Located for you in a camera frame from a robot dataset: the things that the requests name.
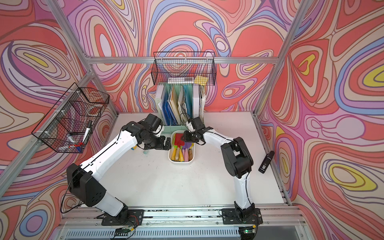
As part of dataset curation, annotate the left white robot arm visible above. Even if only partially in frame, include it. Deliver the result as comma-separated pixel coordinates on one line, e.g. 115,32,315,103
67,114,171,217

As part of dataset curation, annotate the yellow sponge in basket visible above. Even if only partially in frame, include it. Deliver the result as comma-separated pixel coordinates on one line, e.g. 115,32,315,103
194,75,209,86

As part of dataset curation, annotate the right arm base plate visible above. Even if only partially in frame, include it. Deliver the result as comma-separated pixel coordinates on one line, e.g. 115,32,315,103
220,203,263,226

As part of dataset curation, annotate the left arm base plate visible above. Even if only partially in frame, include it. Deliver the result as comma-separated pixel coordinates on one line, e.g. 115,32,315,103
102,209,144,227

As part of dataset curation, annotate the black wire basket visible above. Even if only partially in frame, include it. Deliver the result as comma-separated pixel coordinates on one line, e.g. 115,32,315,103
32,84,110,154
151,51,217,86

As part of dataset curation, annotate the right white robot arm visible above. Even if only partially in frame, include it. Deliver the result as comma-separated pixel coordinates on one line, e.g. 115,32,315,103
182,117,254,211

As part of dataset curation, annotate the mint green file crate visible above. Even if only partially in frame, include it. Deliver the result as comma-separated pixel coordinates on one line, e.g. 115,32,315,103
155,85,207,126

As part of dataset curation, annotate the black white marker pen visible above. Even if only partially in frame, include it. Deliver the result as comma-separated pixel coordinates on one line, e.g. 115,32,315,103
82,120,93,144

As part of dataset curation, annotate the green scoop yellow handle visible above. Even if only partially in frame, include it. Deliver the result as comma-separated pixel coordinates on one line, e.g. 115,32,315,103
171,134,177,149

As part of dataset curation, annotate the black wire basket left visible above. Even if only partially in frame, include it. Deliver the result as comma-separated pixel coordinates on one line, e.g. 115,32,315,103
32,84,110,154

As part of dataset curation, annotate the red shovel wooden handle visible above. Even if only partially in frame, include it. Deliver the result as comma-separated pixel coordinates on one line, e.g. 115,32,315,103
175,133,185,162

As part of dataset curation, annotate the black wire basket back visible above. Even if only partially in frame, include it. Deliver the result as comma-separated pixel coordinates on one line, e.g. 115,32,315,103
151,51,217,86

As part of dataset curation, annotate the white storage tray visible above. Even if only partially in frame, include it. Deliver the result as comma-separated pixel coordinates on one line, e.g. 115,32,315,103
168,131,195,165

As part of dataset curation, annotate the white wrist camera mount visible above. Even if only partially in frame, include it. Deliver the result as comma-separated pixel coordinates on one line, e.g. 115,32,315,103
186,119,195,132

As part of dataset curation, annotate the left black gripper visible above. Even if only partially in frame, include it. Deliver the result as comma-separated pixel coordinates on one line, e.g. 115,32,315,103
142,132,173,150

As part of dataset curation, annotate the purple trowel pink handle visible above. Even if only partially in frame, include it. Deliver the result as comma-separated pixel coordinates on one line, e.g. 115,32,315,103
183,142,193,150
184,149,189,162

